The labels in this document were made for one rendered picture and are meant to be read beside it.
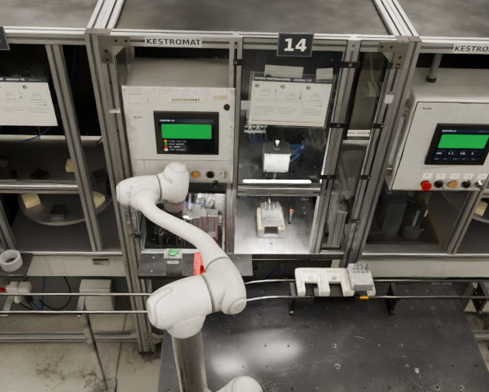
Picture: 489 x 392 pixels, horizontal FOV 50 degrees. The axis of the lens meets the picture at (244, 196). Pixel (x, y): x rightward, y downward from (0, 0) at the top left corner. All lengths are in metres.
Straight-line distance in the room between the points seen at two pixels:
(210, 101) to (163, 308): 0.80
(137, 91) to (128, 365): 1.83
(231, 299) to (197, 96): 0.77
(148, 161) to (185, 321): 0.77
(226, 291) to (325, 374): 0.94
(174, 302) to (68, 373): 1.77
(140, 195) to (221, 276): 0.50
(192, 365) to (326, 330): 0.94
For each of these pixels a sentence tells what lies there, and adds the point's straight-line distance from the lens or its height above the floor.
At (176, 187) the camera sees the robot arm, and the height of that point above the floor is 1.47.
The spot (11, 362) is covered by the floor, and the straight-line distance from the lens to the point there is 3.51.
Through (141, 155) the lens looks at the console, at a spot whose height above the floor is 1.51.
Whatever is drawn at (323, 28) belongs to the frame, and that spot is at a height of 2.01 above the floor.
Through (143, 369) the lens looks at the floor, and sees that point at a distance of 3.30.
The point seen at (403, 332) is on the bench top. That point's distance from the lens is 2.74.
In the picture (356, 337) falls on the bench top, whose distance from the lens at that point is 2.65.
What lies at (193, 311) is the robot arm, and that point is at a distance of 1.69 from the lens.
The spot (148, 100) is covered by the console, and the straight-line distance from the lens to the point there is 2.03.
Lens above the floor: 2.84
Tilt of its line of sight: 42 degrees down
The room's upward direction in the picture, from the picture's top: 3 degrees clockwise
